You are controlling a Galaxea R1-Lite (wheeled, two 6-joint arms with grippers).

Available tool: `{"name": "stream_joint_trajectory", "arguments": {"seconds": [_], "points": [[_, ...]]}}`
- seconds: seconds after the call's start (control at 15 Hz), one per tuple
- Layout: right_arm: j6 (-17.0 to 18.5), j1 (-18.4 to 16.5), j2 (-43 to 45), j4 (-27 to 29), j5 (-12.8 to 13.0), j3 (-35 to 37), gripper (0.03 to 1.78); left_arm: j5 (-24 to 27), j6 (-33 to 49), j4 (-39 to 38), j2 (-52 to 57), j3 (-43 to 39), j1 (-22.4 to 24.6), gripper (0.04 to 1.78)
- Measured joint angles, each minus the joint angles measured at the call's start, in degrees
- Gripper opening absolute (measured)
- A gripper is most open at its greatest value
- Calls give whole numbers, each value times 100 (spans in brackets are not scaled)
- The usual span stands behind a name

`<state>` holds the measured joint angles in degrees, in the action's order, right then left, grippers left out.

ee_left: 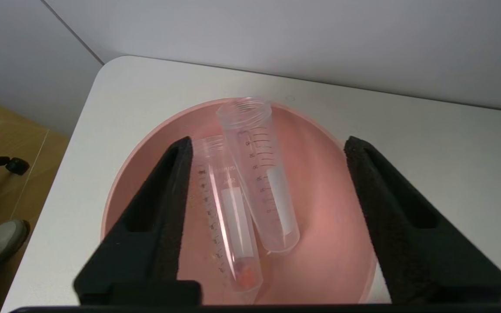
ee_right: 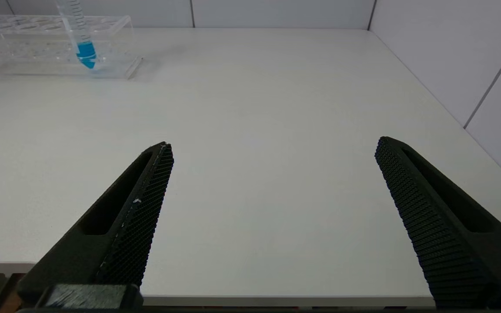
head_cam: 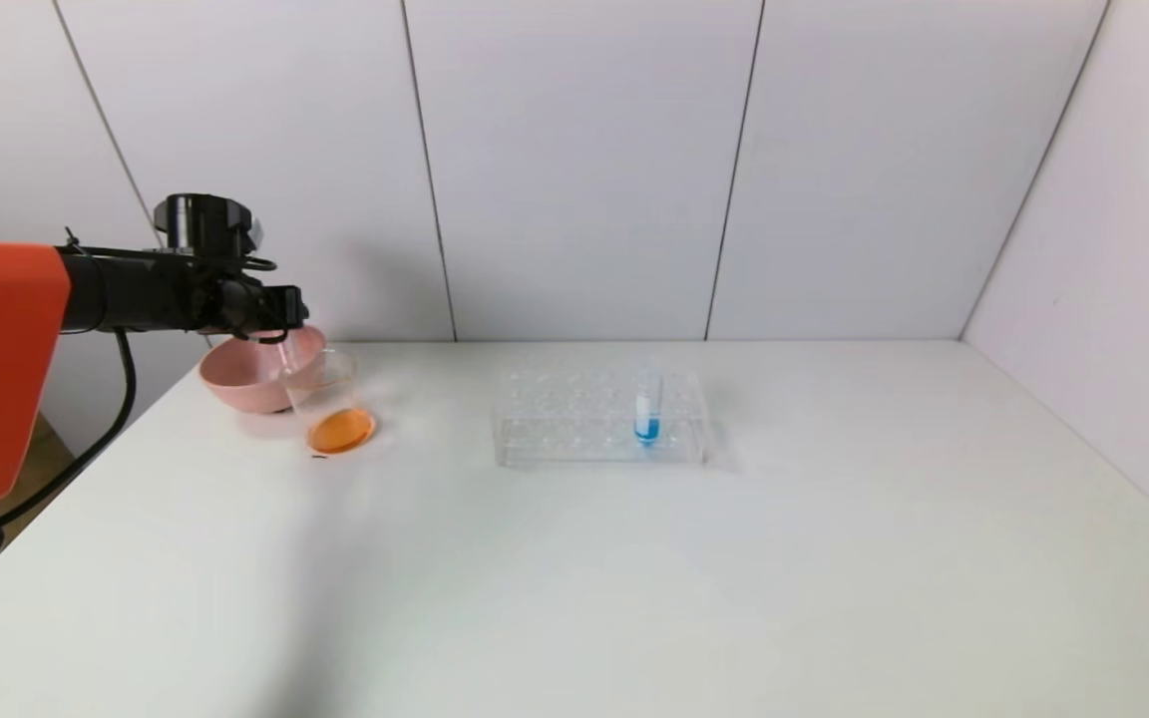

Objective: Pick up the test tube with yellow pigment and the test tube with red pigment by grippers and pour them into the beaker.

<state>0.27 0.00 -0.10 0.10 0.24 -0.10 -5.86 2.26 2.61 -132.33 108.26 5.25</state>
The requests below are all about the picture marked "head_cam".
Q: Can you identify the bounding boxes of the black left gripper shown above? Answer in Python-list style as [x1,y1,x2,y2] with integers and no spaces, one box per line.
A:
[219,278,310,332]

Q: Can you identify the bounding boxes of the test tube with yellow pigment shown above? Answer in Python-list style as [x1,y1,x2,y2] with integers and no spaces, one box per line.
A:
[270,331,304,388]

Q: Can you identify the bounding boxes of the clear glass beaker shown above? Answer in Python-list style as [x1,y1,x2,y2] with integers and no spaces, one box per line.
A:
[279,347,377,457]

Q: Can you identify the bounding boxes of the clear acrylic test tube rack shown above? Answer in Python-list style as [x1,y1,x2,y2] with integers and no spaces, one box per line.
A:
[492,369,710,468]

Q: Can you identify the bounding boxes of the test tube with blue pigment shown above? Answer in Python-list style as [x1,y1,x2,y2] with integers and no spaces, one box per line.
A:
[633,359,665,448]

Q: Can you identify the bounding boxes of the pink plastic bowl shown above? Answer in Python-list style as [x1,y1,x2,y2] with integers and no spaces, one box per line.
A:
[198,325,328,415]

